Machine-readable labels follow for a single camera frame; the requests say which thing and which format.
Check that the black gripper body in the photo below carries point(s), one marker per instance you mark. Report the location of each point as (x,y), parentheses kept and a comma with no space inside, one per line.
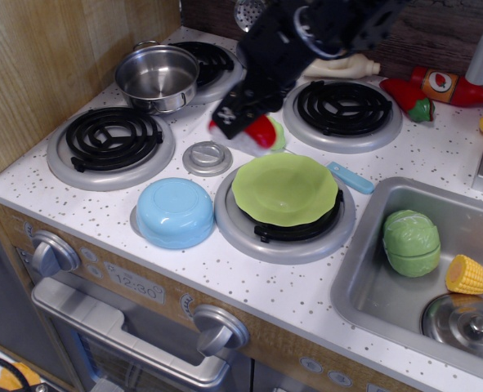
(287,37)

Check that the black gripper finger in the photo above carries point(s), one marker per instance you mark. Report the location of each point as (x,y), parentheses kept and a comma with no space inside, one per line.
(262,102)
(234,113)

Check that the red and white toy sushi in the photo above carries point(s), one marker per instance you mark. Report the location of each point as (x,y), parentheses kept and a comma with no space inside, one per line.
(255,140)

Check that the light blue upturned bowl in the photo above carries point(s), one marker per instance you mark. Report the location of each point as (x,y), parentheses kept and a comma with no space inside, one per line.
(174,213)

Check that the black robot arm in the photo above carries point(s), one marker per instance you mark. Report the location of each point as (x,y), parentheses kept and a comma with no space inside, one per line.
(370,22)

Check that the light green plastic plate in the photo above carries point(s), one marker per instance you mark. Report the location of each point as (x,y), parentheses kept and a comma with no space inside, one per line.
(284,189)

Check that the green toy broccoli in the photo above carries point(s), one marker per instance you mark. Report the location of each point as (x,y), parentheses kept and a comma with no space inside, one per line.
(280,141)

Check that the back left black burner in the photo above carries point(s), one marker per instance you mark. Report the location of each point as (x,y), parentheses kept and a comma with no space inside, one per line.
(219,70)

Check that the black burner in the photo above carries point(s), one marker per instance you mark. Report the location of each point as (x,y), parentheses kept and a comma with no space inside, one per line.
(342,117)
(219,70)
(295,245)
(110,148)

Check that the hanging metal strainer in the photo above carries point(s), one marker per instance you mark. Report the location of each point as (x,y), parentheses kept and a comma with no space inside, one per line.
(246,12)

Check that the silver stovetop knob front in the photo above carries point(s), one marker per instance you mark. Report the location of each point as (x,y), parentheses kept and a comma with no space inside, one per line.
(207,158)

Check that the back right black burner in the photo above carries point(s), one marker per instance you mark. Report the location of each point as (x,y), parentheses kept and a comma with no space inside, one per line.
(342,117)

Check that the white toy bottle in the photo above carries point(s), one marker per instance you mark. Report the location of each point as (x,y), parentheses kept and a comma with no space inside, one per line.
(352,67)

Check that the stainless steel pot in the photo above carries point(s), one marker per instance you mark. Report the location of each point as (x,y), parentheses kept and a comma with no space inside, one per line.
(156,78)

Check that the light blue toy knife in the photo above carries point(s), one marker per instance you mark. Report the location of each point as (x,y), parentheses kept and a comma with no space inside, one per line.
(351,179)

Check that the front left black burner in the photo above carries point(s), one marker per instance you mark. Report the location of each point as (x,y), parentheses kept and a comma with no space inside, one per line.
(110,148)

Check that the front right black burner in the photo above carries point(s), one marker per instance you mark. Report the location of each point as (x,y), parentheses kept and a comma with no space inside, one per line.
(295,245)

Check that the red toy chili pepper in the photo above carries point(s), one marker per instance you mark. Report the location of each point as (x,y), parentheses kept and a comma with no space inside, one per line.
(413,101)

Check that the red toy ketchup bottle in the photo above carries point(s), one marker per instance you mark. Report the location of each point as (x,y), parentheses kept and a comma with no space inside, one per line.
(447,88)

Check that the green toy cabbage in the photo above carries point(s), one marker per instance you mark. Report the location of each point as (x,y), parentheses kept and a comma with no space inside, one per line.
(411,242)

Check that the right silver oven knob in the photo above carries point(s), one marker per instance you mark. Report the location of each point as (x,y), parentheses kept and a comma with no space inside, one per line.
(218,330)

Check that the silver oven knob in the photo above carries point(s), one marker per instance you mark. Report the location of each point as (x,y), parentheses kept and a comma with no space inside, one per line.
(52,254)
(218,330)

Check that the silver sink basin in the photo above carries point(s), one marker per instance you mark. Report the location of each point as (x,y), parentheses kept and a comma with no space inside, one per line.
(370,294)

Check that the left silver oven knob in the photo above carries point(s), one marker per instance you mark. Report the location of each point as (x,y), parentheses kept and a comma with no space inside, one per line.
(52,254)

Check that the yellow toy corn cob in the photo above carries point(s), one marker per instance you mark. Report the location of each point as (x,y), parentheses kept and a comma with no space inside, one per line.
(464,276)

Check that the steel pot lid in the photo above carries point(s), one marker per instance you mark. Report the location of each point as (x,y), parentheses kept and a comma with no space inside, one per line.
(455,320)

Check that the silver oven door handle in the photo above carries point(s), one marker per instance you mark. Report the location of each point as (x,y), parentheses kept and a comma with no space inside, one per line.
(104,323)

